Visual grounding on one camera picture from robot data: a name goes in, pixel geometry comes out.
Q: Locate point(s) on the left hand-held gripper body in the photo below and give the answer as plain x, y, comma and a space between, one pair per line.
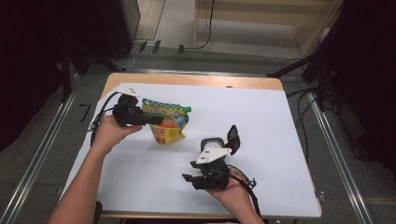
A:
127, 115

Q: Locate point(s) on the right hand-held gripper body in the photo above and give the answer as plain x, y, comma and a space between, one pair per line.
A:
211, 155

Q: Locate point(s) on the yellow green spouted pouch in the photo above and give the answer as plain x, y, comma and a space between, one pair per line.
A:
168, 130

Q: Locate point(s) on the glass jar with black lid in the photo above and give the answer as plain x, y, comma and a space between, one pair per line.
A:
233, 138

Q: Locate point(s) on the person's left hand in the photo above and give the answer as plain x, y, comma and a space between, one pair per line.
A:
109, 133

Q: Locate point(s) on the person's right hand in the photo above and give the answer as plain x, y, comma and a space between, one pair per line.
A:
230, 194

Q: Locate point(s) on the white table cover sheet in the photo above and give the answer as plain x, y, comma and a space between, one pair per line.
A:
249, 109

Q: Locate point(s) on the black cabinet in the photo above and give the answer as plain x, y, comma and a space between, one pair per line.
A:
115, 25

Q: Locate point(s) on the black metal stand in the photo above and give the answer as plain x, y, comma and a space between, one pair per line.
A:
320, 71

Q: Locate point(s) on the metal floor rail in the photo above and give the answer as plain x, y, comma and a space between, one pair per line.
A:
339, 155
40, 149

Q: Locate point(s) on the light wooden frame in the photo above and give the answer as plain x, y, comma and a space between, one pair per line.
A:
311, 31

